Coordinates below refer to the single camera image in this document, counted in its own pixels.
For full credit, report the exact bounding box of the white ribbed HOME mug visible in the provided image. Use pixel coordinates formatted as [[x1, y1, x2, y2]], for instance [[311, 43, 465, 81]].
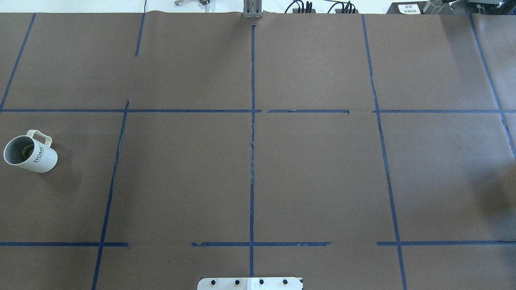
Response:
[[3, 130, 58, 173]]

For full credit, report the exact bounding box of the black power strip left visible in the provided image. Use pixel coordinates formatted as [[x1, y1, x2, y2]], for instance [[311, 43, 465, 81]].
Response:
[[284, 0, 316, 14]]

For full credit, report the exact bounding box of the black power strip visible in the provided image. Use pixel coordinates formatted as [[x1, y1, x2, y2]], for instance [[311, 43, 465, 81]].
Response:
[[284, 0, 316, 14], [327, 0, 359, 14]]

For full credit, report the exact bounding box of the black power strip right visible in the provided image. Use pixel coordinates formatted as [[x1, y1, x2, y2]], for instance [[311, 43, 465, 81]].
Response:
[[327, 0, 359, 14]]

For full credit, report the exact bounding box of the black box with label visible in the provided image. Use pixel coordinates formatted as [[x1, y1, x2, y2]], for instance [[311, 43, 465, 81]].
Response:
[[386, 1, 426, 15]]

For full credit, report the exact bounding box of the aluminium frame post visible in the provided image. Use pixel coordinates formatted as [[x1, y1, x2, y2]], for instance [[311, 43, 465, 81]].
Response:
[[243, 0, 263, 19]]

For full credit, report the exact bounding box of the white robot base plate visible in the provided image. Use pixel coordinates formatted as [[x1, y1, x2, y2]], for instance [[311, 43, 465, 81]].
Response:
[[197, 277, 304, 290]]

